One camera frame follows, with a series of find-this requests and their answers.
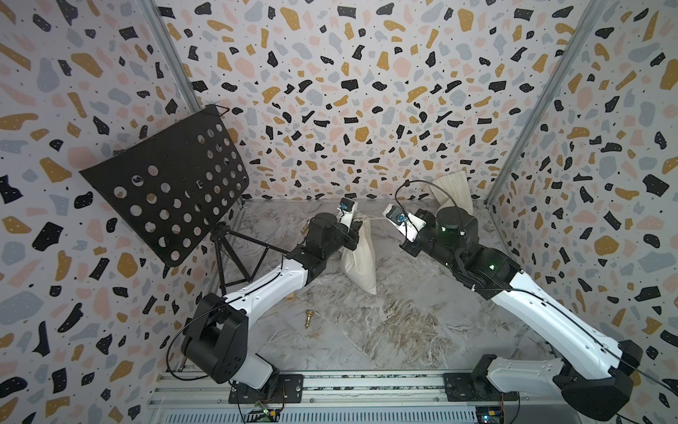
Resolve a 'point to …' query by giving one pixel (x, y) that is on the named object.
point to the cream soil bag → (359, 265)
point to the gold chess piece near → (309, 313)
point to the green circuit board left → (267, 415)
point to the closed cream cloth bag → (455, 185)
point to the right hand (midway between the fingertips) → (400, 213)
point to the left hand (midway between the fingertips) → (358, 220)
